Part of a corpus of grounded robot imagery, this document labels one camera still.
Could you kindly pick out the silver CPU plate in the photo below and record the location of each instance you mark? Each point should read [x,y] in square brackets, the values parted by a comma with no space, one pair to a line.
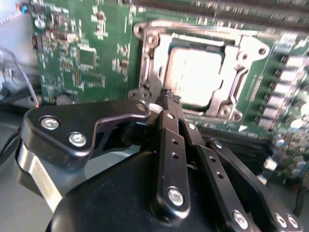
[195,75]

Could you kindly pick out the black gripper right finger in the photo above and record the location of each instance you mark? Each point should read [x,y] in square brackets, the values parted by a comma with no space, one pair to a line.
[214,166]

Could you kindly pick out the metal socket cover frame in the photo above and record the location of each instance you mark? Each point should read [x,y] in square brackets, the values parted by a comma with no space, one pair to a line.
[163,55]

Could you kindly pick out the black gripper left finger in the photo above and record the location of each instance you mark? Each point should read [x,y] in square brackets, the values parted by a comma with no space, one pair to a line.
[166,169]

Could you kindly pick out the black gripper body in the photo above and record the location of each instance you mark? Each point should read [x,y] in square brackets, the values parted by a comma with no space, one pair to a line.
[108,205]

